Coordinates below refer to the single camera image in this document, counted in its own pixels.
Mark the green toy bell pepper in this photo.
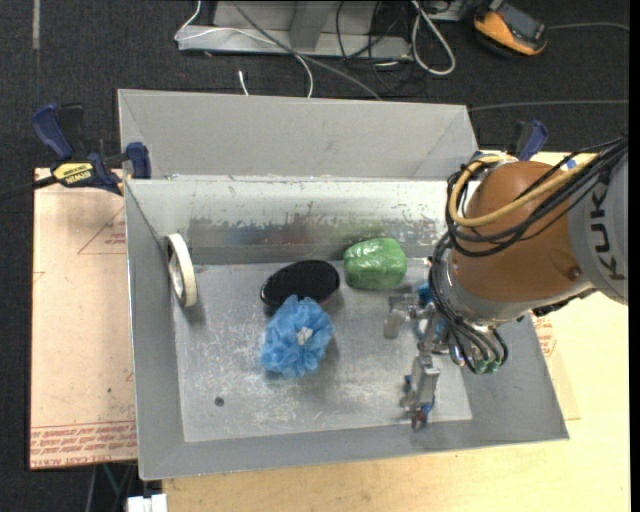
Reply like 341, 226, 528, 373
342, 237, 408, 291

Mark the brown cardboard board, red print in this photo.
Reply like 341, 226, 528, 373
29, 166, 582, 472

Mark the blue mesh bath sponge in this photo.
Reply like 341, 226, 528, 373
260, 294, 337, 380

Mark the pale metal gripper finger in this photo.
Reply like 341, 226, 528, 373
399, 355, 442, 432
383, 294, 436, 341

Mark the white tape roll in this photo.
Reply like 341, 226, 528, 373
164, 232, 200, 309

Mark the grey metal bin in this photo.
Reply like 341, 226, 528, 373
117, 88, 571, 482

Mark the black oval dish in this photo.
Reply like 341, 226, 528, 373
259, 259, 342, 308

